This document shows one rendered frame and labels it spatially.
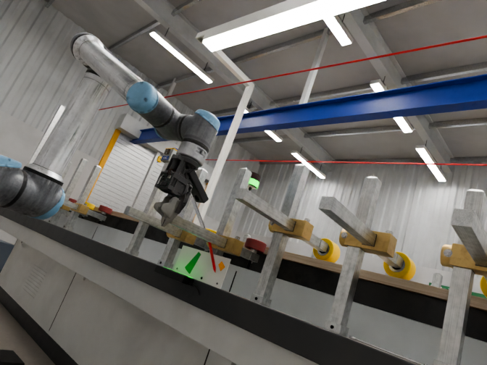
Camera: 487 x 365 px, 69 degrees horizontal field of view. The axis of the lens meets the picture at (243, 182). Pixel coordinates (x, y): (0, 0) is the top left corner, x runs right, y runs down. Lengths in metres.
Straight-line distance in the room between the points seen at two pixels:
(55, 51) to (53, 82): 0.69
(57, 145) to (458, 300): 1.38
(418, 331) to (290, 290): 0.42
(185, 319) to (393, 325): 0.66
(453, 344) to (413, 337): 0.26
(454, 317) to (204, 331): 0.73
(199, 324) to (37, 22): 8.71
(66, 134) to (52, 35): 8.03
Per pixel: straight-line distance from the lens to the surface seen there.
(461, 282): 0.91
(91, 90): 1.61
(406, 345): 1.14
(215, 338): 1.21
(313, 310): 1.26
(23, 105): 9.01
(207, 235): 1.18
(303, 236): 1.08
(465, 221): 0.68
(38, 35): 9.45
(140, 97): 1.10
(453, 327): 0.90
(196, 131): 1.11
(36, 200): 1.53
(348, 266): 0.99
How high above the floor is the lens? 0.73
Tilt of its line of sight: 16 degrees up
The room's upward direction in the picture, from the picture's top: 20 degrees clockwise
